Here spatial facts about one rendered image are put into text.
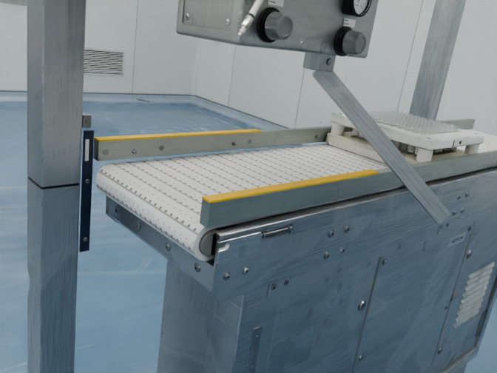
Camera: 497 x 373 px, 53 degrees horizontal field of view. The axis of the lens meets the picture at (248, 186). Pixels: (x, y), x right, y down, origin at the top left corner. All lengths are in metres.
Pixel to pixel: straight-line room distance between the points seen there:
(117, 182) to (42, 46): 0.21
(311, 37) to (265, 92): 5.10
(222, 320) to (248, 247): 0.20
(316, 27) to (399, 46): 4.01
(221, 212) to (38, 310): 0.41
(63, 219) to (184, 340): 0.29
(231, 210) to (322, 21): 0.24
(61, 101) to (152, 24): 5.63
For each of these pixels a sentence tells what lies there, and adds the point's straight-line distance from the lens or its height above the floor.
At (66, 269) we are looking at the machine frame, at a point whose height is 0.69.
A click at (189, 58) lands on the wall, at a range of 6.68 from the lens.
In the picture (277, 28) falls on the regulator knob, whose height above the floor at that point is 1.10.
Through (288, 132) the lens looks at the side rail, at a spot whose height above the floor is 0.90.
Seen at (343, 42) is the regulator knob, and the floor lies 1.09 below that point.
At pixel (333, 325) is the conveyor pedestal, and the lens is 1.01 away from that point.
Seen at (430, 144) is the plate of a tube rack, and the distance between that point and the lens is 1.00.
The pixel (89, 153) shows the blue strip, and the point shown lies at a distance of 0.79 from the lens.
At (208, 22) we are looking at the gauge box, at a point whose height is 1.09.
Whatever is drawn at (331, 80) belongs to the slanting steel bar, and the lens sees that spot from 0.67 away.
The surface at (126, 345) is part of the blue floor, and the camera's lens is 1.84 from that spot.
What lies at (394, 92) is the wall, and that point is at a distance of 4.56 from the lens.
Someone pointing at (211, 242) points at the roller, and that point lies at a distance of 0.60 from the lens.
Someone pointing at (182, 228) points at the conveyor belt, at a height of 0.85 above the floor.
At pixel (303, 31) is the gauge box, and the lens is 0.56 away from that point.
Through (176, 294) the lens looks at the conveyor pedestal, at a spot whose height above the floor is 0.64.
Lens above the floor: 1.10
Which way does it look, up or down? 18 degrees down
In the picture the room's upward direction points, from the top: 8 degrees clockwise
